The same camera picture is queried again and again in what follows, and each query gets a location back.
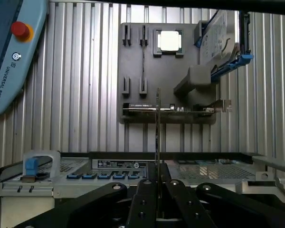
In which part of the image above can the silver CPU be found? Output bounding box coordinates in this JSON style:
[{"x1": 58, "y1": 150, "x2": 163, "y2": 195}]
[{"x1": 156, "y1": 30, "x2": 183, "y2": 52}]

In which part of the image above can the grey parts rack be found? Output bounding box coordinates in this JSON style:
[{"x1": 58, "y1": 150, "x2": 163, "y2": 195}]
[{"x1": 118, "y1": 20, "x2": 220, "y2": 124}]

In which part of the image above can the grey open PC case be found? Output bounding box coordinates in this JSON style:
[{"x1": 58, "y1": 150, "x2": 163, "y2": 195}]
[{"x1": 0, "y1": 150, "x2": 285, "y2": 228}]

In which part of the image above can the blue disk caddy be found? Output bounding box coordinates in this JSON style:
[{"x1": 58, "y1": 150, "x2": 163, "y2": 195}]
[{"x1": 194, "y1": 11, "x2": 254, "y2": 79}]

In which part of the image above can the silver hard disk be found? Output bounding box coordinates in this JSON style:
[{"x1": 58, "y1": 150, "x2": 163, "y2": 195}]
[{"x1": 199, "y1": 10, "x2": 240, "y2": 65}]

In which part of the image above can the blue plastic latch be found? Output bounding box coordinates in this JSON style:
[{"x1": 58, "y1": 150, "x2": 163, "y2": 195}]
[{"x1": 25, "y1": 158, "x2": 40, "y2": 177}]

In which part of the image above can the black graphics card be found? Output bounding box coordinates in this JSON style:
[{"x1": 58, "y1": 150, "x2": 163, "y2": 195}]
[{"x1": 122, "y1": 98, "x2": 232, "y2": 117}]

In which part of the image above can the blue grey teach pendant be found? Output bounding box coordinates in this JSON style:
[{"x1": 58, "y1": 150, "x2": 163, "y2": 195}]
[{"x1": 0, "y1": 0, "x2": 48, "y2": 116}]

